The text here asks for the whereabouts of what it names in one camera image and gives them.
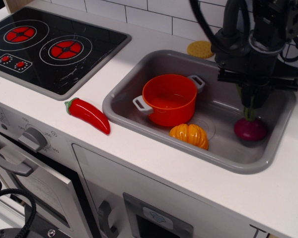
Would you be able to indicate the grey oven knob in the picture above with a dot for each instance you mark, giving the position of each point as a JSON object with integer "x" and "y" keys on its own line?
{"x": 33, "y": 139}

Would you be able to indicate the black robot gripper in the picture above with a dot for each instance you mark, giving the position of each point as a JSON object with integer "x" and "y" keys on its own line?
{"x": 256, "y": 69}

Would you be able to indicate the black faucet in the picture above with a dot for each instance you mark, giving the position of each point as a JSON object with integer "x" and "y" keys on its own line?
{"x": 272, "y": 25}

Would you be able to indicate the white cabinet door grey handle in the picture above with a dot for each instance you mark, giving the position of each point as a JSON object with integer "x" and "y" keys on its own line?
{"x": 137, "y": 205}

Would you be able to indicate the black toy stovetop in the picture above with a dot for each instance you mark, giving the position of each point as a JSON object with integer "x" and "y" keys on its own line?
{"x": 52, "y": 54}

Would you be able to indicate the orange toy pot grey handles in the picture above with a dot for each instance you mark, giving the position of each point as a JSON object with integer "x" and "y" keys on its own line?
{"x": 169, "y": 99}

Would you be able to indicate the grey plastic sink basin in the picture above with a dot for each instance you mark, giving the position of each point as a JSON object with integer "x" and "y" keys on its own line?
{"x": 218, "y": 108}

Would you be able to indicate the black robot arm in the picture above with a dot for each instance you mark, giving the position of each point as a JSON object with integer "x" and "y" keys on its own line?
{"x": 250, "y": 58}

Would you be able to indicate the orange toy pumpkin half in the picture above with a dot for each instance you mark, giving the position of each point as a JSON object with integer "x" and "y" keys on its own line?
{"x": 192, "y": 134}

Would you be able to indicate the red toy chili pepper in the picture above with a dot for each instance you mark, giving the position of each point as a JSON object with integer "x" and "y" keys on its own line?
{"x": 88, "y": 113}

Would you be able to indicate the yellow round cracker toy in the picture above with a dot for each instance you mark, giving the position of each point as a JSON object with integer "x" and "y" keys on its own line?
{"x": 200, "y": 49}

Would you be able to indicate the toy beet with green leaves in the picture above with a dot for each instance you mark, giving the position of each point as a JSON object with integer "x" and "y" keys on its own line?
{"x": 250, "y": 128}

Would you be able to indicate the oven door with grey handle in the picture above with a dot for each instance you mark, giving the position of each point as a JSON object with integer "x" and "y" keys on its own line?
{"x": 56, "y": 190}

